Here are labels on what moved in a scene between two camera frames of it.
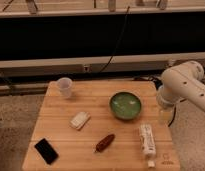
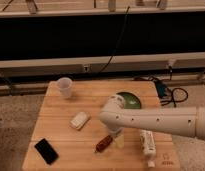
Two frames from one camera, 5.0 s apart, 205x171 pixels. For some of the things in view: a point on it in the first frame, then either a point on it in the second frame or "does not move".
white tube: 148,143 does not move
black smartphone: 46,151 does not move
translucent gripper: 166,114 to 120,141
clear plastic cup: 65,85 does not move
